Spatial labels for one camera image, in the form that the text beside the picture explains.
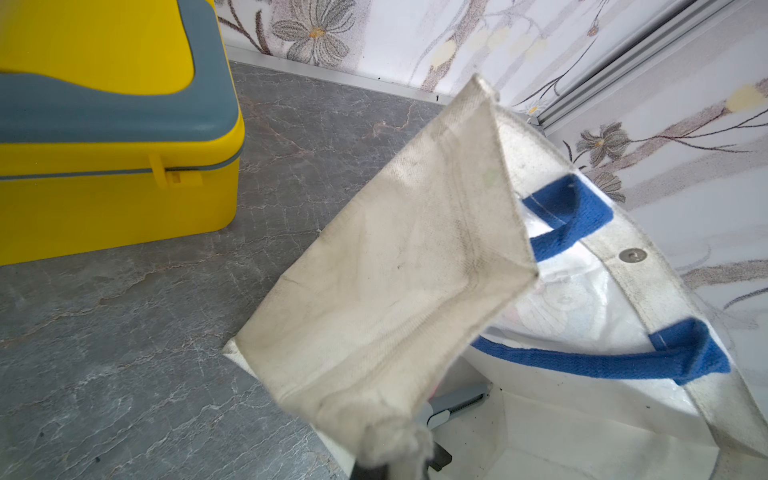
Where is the white canvas tote bag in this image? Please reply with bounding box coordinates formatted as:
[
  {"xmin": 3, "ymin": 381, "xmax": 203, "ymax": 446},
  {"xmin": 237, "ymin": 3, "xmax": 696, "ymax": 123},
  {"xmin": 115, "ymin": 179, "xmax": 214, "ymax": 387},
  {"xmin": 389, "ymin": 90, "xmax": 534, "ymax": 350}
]
[{"xmin": 224, "ymin": 77, "xmax": 767, "ymax": 479}]

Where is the yellow plastic box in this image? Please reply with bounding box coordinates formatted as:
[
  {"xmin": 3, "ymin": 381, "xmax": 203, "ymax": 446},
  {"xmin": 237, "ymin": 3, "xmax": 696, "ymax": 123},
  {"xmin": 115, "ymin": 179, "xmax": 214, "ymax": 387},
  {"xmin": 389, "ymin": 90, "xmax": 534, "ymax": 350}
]
[{"xmin": 1, "ymin": 1, "xmax": 245, "ymax": 265}]

